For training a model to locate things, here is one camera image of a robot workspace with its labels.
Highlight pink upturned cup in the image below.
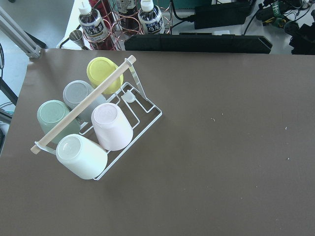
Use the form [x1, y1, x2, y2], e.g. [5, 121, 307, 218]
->
[91, 103, 133, 151]

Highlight yellow upturned cup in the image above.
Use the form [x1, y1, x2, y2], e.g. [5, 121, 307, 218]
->
[86, 57, 124, 95]

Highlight white upturned cup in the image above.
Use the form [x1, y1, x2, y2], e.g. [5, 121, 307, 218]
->
[56, 134, 108, 179]

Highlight grey upturned cup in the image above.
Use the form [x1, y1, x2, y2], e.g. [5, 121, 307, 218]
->
[63, 80, 106, 123]

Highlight green upturned cup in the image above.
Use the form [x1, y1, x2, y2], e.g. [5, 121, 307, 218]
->
[37, 100, 80, 144]

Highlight black monitor bar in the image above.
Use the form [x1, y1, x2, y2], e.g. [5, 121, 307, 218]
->
[124, 33, 273, 54]

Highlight tea bottle right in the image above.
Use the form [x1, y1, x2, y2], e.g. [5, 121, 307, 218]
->
[138, 0, 165, 34]

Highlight tea bottle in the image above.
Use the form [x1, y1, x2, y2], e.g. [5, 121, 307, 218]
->
[138, 0, 165, 34]
[79, 0, 113, 50]

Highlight tea bottle left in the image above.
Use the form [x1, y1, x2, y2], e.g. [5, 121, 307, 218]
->
[79, 0, 113, 50]

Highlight steel jigger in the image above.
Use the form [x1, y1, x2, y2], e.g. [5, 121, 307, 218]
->
[69, 29, 87, 50]

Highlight white wire cup rack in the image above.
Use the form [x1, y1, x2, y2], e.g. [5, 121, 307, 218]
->
[40, 65, 162, 180]

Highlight copper wire bottle rack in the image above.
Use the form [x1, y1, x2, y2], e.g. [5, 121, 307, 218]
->
[89, 0, 174, 50]

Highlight wooden rack handle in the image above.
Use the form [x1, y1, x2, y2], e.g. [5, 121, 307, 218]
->
[31, 55, 136, 154]

